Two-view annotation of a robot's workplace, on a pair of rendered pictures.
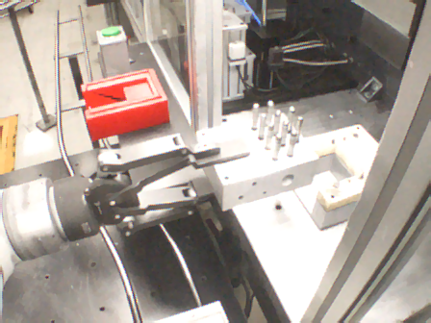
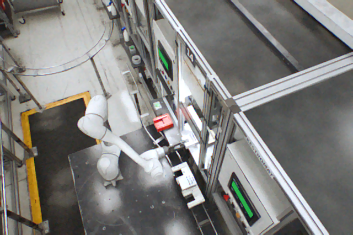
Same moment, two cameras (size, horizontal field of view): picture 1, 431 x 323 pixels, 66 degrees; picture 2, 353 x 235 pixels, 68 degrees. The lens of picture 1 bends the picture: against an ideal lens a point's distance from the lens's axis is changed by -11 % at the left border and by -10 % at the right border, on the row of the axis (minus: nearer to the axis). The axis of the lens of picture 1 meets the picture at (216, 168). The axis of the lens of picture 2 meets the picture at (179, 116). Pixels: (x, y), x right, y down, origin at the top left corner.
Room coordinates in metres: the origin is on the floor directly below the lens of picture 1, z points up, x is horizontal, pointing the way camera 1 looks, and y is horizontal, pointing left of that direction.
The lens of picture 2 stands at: (-0.74, 0.07, 3.00)
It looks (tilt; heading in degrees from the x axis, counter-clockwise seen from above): 56 degrees down; 358
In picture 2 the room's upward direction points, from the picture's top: 2 degrees counter-clockwise
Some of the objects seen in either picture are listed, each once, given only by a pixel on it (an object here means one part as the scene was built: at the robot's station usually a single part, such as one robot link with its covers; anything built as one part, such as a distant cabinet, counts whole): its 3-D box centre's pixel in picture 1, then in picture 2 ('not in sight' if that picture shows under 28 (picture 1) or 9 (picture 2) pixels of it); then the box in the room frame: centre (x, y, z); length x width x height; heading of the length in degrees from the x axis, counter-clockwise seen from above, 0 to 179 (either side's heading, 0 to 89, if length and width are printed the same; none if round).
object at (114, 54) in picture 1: (117, 55); (158, 108); (0.74, 0.22, 0.97); 0.08 x 0.08 x 0.12; 21
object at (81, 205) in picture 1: (97, 201); (168, 149); (0.27, 0.14, 1.03); 0.09 x 0.07 x 0.08; 110
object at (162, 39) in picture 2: not in sight; (179, 56); (0.76, 0.01, 1.60); 0.42 x 0.29 x 0.46; 21
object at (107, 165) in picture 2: not in sight; (107, 166); (0.23, 0.69, 0.85); 0.18 x 0.16 x 0.22; 174
